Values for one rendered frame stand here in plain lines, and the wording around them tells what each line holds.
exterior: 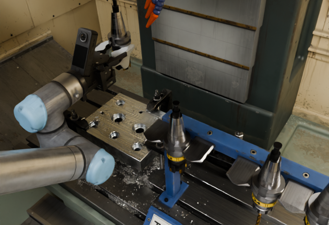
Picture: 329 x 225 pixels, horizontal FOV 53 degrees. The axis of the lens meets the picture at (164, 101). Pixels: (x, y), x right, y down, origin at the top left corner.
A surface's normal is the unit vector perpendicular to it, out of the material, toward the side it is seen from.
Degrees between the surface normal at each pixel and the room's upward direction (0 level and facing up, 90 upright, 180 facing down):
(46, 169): 70
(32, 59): 24
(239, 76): 89
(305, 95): 90
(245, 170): 0
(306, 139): 0
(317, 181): 0
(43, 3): 90
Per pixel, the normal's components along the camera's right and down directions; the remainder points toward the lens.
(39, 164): 0.81, -0.37
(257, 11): -0.59, 0.52
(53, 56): 0.29, -0.57
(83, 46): -0.46, 0.10
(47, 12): 0.81, 0.34
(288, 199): -0.04, -0.78
